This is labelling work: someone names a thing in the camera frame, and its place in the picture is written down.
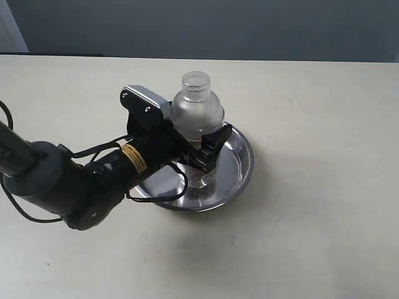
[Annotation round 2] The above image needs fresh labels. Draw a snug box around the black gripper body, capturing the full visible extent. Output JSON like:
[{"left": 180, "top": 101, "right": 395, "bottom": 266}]
[{"left": 120, "top": 90, "right": 198, "bottom": 181}]

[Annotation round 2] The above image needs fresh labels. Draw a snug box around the clear plastic shaker bottle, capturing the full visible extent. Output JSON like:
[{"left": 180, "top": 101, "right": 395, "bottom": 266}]
[{"left": 170, "top": 70, "right": 226, "bottom": 189}]

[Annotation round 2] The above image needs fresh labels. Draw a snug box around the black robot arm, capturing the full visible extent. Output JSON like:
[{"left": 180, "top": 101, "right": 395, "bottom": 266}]
[{"left": 1, "top": 85, "right": 233, "bottom": 231}]

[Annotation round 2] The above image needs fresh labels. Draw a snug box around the round stainless steel plate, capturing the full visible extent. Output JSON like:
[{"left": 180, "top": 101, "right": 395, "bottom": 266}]
[{"left": 135, "top": 127, "right": 254, "bottom": 212}]

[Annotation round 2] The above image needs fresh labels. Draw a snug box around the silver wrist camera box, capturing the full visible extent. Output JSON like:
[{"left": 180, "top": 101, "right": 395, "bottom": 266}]
[{"left": 123, "top": 85, "right": 171, "bottom": 119}]

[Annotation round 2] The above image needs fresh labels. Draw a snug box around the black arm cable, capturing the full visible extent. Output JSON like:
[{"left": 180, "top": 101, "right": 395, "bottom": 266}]
[{"left": 0, "top": 99, "right": 188, "bottom": 224}]

